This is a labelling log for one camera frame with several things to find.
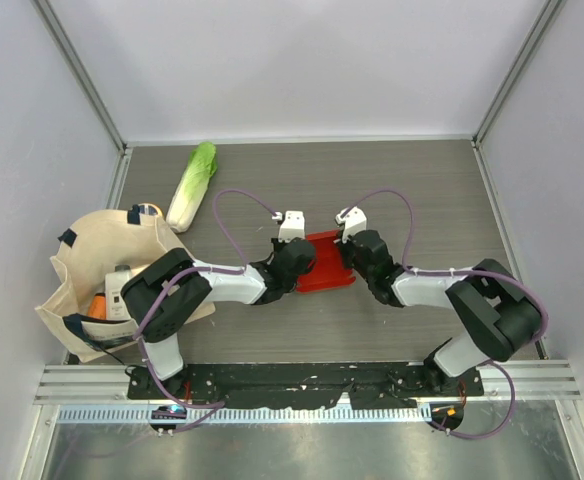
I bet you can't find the red paper box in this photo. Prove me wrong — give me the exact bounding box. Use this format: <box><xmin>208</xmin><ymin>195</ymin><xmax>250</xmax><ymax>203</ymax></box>
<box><xmin>296</xmin><ymin>230</ymin><xmax>356</xmax><ymax>294</ymax></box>

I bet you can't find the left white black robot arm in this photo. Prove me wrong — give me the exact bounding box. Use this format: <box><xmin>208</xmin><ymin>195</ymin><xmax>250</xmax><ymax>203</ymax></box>
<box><xmin>121</xmin><ymin>238</ymin><xmax>316</xmax><ymax>399</ymax></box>

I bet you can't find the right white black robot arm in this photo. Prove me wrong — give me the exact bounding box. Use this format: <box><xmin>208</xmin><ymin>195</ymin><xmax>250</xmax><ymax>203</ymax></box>
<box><xmin>337</xmin><ymin>230</ymin><xmax>547</xmax><ymax>395</ymax></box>

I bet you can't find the napa cabbage toy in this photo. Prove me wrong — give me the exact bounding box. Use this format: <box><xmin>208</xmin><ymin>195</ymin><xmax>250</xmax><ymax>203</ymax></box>
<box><xmin>165</xmin><ymin>142</ymin><xmax>218</xmax><ymax>233</ymax></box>

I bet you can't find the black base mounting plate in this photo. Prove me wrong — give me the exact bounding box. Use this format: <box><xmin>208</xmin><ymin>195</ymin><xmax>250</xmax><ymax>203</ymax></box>
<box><xmin>126</xmin><ymin>360</ymin><xmax>486</xmax><ymax>411</ymax></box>

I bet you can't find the orange white item behind bag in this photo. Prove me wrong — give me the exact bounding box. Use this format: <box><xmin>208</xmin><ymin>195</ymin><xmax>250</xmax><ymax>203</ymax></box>
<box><xmin>132</xmin><ymin>202</ymin><xmax>164</xmax><ymax>218</ymax></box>

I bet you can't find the beige printed tote bag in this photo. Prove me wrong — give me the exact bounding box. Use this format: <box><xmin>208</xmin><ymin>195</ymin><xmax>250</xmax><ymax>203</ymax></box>
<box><xmin>32</xmin><ymin>202</ymin><xmax>217</xmax><ymax>364</ymax></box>

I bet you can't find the white bottle in bag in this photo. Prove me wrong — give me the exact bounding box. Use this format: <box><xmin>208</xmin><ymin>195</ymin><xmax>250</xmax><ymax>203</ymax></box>
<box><xmin>104</xmin><ymin>265</ymin><xmax>133</xmax><ymax>321</ymax></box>

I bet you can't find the orange item in bag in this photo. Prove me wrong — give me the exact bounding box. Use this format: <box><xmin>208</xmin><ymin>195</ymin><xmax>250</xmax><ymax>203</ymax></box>
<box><xmin>88</xmin><ymin>292</ymin><xmax>107</xmax><ymax>320</ymax></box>

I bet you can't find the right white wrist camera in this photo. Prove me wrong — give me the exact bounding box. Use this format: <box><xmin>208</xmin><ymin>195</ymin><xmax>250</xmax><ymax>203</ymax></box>
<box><xmin>335</xmin><ymin>206</ymin><xmax>367</xmax><ymax>243</ymax></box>

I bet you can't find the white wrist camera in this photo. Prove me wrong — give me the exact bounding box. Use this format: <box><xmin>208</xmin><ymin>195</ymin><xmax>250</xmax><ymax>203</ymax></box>
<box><xmin>272</xmin><ymin>210</ymin><xmax>305</xmax><ymax>243</ymax></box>
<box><xmin>335</xmin><ymin>206</ymin><xmax>367</xmax><ymax>243</ymax></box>

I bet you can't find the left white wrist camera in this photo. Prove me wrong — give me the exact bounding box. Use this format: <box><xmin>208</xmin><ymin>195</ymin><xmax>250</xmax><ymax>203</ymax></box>
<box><xmin>272</xmin><ymin>210</ymin><xmax>305</xmax><ymax>243</ymax></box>

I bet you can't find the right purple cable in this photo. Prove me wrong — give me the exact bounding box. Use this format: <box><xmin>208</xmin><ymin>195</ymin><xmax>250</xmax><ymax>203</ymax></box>
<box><xmin>341</xmin><ymin>187</ymin><xmax>549</xmax><ymax>441</ymax></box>

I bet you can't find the purple cable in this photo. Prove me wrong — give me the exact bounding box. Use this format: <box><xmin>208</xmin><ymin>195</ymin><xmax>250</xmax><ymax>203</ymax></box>
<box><xmin>341</xmin><ymin>187</ymin><xmax>549</xmax><ymax>441</ymax></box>
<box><xmin>134</xmin><ymin>187</ymin><xmax>279</xmax><ymax>432</ymax></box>

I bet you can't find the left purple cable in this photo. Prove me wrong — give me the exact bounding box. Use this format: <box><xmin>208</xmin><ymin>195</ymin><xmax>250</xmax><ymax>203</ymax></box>
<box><xmin>134</xmin><ymin>187</ymin><xmax>279</xmax><ymax>432</ymax></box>

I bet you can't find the white slotted cable duct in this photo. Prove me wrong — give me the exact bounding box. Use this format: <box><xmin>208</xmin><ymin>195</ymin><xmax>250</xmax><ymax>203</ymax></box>
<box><xmin>57</xmin><ymin>404</ymin><xmax>431</xmax><ymax>425</ymax></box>

